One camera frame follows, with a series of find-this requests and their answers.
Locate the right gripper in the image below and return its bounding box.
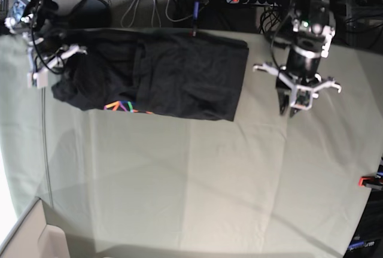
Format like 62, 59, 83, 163
27, 44, 87, 89

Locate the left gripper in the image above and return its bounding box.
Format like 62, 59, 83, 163
253, 63, 342, 111

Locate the black t-shirt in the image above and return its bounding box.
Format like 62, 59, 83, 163
51, 29, 249, 121

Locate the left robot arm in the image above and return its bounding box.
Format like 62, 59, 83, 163
253, 0, 342, 117

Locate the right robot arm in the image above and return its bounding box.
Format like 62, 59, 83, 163
4, 0, 87, 89

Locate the round black stool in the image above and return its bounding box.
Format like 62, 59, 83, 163
69, 0, 112, 29

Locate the right black orange clamp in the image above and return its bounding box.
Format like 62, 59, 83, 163
358, 164, 382, 191

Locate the black orange clamp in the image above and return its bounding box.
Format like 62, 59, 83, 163
191, 1, 199, 37
358, 164, 382, 191

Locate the middle black orange clamp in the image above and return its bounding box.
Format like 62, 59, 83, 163
191, 1, 199, 37

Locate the cardboard box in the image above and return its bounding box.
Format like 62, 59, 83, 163
1, 198, 70, 258

